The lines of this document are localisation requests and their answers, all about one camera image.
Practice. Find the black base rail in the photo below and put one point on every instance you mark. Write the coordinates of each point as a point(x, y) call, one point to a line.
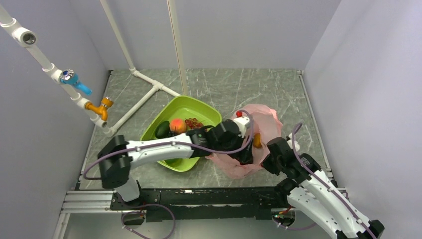
point(259, 203)

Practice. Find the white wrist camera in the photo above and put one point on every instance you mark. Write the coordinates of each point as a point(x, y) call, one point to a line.
point(292, 143)
point(243, 121)

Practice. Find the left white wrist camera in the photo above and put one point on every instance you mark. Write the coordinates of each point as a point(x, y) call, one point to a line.
point(243, 121)

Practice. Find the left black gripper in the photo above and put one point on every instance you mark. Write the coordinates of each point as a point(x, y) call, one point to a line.
point(244, 155)

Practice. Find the beige vertical pole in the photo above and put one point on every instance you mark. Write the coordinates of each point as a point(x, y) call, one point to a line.
point(178, 44)

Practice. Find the blue valve tap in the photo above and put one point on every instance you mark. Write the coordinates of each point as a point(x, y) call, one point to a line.
point(71, 78)

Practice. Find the red fake grapes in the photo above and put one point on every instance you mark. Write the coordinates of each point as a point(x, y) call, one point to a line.
point(193, 123)

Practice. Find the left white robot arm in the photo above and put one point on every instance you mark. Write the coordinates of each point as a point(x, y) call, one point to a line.
point(119, 156)

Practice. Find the pink plastic bag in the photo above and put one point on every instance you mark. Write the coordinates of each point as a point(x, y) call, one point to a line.
point(268, 126)

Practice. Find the orange fake fruit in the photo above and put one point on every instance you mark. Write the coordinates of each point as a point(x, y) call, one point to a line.
point(178, 126)
point(257, 141)

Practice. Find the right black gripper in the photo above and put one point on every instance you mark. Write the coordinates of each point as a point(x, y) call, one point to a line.
point(265, 163)

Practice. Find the green plastic tray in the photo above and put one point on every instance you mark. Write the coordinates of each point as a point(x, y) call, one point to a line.
point(183, 107)

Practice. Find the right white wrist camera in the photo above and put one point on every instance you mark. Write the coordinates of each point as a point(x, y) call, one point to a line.
point(292, 143)

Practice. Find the white PVC pipe frame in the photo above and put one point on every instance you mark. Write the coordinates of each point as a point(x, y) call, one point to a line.
point(27, 39)

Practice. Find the green fake avocado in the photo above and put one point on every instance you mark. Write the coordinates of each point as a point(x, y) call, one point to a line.
point(162, 130)

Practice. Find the dark fake grapes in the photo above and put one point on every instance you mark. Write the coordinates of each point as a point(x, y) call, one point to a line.
point(172, 134)

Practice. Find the orange faucet tap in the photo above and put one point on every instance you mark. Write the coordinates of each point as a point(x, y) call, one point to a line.
point(102, 109)

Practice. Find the round green fake fruit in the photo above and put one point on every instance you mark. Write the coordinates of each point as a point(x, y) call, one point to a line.
point(173, 162)

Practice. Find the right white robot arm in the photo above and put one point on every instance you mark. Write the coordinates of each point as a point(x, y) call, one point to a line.
point(308, 188)

